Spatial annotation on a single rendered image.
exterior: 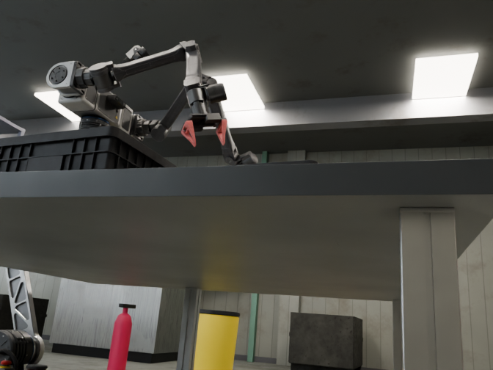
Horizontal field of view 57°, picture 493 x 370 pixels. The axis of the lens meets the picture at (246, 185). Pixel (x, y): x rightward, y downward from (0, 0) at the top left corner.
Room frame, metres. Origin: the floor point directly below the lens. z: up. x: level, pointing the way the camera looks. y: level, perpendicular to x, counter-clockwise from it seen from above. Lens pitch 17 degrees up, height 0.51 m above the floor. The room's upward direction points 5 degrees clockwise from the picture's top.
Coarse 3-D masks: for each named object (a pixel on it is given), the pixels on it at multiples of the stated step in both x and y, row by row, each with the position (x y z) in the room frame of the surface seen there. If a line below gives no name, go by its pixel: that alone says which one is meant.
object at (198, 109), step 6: (198, 102) 1.32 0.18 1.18; (204, 102) 1.33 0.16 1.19; (192, 108) 1.33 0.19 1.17; (198, 108) 1.32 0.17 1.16; (204, 108) 1.32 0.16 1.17; (192, 114) 1.30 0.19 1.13; (198, 114) 1.31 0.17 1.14; (204, 114) 1.31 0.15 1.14; (210, 114) 1.32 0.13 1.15; (216, 114) 1.33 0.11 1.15; (192, 120) 1.33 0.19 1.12; (198, 120) 1.34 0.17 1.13; (204, 126) 1.37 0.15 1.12; (210, 126) 1.38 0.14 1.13
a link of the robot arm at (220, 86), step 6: (192, 84) 1.35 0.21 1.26; (204, 84) 1.36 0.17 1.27; (216, 84) 1.33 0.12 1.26; (222, 84) 1.33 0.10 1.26; (210, 90) 1.32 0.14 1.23; (216, 90) 1.32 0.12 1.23; (222, 90) 1.32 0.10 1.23; (210, 96) 1.33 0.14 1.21; (216, 96) 1.33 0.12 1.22; (222, 96) 1.34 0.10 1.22; (210, 102) 1.36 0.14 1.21; (216, 102) 1.36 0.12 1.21
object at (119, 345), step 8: (120, 304) 3.81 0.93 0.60; (128, 304) 3.82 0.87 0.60; (120, 320) 3.78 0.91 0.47; (128, 320) 3.81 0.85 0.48; (120, 328) 3.78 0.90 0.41; (128, 328) 3.81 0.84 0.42; (112, 336) 3.81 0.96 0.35; (120, 336) 3.78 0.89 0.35; (128, 336) 3.82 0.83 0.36; (112, 344) 3.79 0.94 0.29; (120, 344) 3.78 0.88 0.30; (128, 344) 3.84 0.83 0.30; (112, 352) 3.79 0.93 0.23; (120, 352) 3.78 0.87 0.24; (112, 360) 3.78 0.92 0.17; (120, 360) 3.79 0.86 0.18; (112, 368) 3.78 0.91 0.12; (120, 368) 3.79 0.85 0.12
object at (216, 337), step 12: (204, 312) 3.19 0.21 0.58; (216, 312) 3.19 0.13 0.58; (228, 312) 3.22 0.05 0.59; (204, 324) 3.20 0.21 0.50; (216, 324) 3.20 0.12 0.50; (228, 324) 3.23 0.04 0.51; (204, 336) 3.20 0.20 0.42; (216, 336) 3.20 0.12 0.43; (228, 336) 3.24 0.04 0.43; (204, 348) 3.20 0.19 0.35; (216, 348) 3.21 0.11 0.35; (228, 348) 3.26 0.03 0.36; (204, 360) 3.21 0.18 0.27; (216, 360) 3.21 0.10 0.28; (228, 360) 3.27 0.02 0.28
